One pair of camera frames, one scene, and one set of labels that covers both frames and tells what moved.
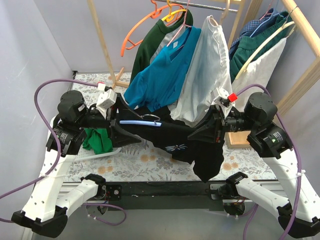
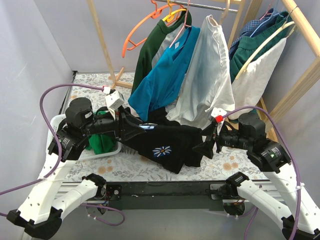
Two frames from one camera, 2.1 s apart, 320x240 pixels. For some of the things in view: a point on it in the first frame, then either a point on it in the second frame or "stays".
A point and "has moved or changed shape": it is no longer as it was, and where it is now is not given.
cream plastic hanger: [293, 24] stays
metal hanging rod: [197, 5] stays
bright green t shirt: [98, 140] stays
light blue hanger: [130, 122] has moved or changed shape
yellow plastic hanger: [170, 17] stays
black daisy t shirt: [152, 125] has moved or changed shape
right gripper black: [218, 124] → [213, 139]
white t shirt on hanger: [208, 70] stays
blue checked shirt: [252, 28] stays
